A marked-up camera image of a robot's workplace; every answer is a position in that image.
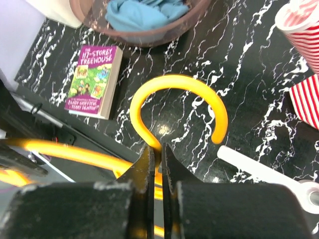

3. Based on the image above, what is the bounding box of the blue tank top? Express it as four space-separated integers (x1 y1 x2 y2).
105 0 189 32

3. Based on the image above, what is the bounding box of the purple treehouse book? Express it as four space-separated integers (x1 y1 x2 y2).
64 45 123 120

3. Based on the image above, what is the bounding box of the red white striped top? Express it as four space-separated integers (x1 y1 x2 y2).
275 0 319 129

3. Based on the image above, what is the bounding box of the brown transparent oval basket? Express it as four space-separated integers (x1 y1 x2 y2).
69 0 211 47

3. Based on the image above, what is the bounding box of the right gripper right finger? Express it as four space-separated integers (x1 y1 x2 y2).
161 144 313 239

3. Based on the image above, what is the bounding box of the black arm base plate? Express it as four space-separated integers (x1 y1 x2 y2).
0 84 138 182

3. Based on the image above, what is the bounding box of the black marble pattern mat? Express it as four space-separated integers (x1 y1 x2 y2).
16 0 319 181

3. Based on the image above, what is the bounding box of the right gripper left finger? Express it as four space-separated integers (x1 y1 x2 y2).
0 147 155 239

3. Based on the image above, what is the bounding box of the white grey clothes rack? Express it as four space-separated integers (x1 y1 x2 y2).
217 145 319 214

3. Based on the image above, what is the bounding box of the orange plastic hanger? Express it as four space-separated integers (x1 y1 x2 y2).
0 73 229 237

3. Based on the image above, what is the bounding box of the white rectangular bin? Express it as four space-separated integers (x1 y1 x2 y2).
26 0 82 28

